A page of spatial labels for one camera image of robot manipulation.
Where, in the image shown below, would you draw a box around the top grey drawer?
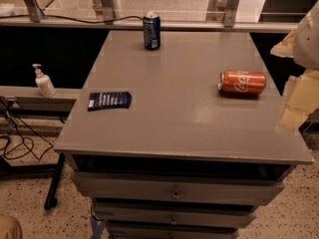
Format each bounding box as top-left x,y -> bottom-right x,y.
71,171 -> 284,206

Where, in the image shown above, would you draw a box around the grey metal frame post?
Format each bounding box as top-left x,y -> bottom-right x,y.
23,0 -> 43,23

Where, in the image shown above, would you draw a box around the black cable on ledge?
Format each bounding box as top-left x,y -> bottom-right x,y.
0,14 -> 145,25

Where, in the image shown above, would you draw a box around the bottom grey drawer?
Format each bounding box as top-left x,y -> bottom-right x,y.
107,221 -> 238,239

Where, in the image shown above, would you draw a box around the grey right frame post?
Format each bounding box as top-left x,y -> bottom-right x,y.
205,0 -> 244,28

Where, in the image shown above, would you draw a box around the dark blue snack packet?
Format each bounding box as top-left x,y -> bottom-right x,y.
88,92 -> 132,111

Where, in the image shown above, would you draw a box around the tan rounded object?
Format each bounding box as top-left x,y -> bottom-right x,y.
0,215 -> 23,239

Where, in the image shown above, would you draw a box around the blue pepsi can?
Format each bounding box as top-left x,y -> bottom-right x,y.
143,11 -> 160,50

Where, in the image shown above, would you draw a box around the white pump bottle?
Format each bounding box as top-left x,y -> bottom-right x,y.
33,64 -> 56,98

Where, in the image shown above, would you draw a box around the grey drawer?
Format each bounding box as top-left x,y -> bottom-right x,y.
107,221 -> 238,239
71,171 -> 284,206
95,202 -> 255,228

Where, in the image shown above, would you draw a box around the black floor cables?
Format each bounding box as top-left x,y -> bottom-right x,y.
0,97 -> 68,161

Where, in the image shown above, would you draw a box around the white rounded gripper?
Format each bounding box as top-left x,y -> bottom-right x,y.
270,3 -> 319,129

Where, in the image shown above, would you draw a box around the blue tape cross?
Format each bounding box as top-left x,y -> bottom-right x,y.
90,217 -> 106,239

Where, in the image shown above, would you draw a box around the black metal floor bar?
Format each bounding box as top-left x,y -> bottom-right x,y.
44,153 -> 65,211

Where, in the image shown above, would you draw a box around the middle grey drawer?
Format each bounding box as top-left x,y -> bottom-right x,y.
95,202 -> 255,228

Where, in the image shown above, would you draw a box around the orange coke can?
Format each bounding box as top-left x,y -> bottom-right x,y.
217,70 -> 266,96

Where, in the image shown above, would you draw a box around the white pipe column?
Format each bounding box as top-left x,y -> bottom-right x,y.
93,0 -> 123,24

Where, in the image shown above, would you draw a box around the grey drawer cabinet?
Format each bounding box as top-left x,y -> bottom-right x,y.
53,29 -> 314,239

